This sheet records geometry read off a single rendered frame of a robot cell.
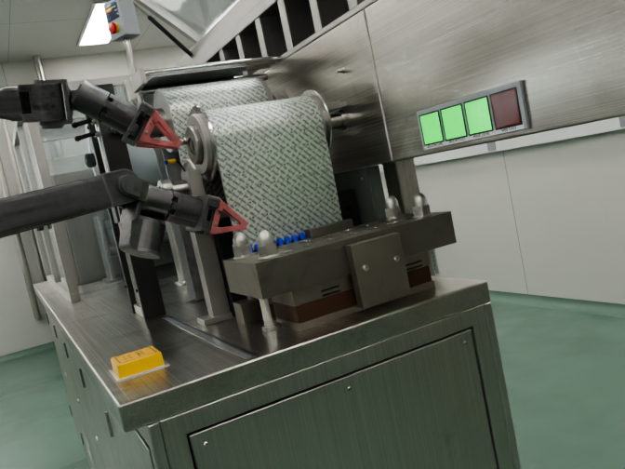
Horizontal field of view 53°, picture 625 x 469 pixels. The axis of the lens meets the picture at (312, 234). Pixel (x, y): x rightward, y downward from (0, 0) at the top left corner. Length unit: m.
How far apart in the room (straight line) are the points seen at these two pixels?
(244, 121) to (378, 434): 0.62
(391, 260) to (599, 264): 3.03
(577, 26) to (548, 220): 3.35
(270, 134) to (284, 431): 0.56
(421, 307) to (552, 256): 3.21
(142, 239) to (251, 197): 0.23
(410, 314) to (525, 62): 0.43
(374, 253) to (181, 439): 0.43
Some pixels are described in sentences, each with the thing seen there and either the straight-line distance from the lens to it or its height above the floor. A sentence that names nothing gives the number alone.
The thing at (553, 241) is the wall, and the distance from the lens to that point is 4.22.
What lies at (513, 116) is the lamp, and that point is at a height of 1.17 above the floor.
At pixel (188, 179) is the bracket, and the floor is 1.19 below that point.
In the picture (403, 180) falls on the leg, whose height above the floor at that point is 1.09.
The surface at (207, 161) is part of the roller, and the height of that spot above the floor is 1.21.
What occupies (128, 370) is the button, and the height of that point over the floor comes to 0.91.
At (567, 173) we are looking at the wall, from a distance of 4.04.
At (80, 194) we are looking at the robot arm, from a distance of 1.06.
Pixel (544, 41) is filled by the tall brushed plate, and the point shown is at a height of 1.26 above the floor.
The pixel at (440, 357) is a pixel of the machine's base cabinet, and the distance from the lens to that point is 1.12.
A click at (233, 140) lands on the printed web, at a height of 1.24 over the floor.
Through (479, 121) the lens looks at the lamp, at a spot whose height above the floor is 1.18.
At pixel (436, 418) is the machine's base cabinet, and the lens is 1.14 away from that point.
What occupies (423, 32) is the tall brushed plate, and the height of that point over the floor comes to 1.35.
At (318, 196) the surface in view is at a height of 1.10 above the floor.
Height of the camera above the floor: 1.15
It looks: 5 degrees down
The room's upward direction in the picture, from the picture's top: 12 degrees counter-clockwise
